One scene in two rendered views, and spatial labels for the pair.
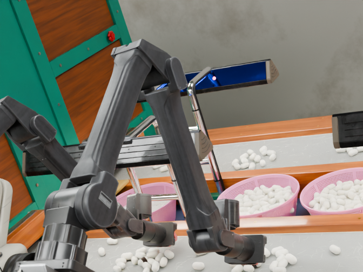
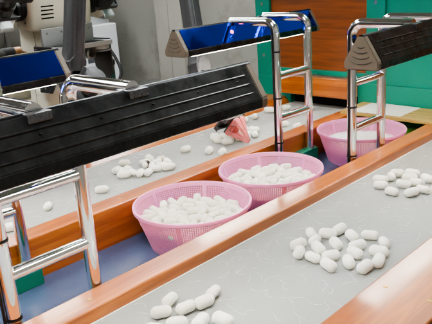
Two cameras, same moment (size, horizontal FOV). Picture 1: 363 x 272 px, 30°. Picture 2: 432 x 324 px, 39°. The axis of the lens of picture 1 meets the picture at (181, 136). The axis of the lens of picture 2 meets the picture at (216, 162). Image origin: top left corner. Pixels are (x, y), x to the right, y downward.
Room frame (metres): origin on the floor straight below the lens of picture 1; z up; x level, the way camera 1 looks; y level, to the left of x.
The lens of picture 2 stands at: (2.09, -1.62, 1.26)
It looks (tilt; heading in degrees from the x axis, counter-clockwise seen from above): 18 degrees down; 102
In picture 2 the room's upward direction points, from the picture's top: 4 degrees counter-clockwise
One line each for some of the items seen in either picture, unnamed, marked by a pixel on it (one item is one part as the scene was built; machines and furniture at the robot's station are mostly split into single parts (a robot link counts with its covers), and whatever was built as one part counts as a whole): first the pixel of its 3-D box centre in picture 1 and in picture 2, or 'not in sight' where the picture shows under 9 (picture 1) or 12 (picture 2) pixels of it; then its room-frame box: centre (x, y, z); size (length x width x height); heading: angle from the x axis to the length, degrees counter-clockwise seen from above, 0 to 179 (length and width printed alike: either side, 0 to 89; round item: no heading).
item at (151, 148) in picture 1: (108, 152); (249, 30); (1.82, 0.21, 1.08); 0.62 x 0.08 x 0.07; 58
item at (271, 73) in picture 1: (190, 82); (429, 34); (2.30, -0.09, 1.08); 0.62 x 0.08 x 0.07; 58
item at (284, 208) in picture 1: (260, 206); (270, 184); (1.92, -0.17, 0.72); 0.27 x 0.27 x 0.10
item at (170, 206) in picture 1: (143, 212); (360, 143); (2.15, 0.20, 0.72); 0.27 x 0.27 x 0.10
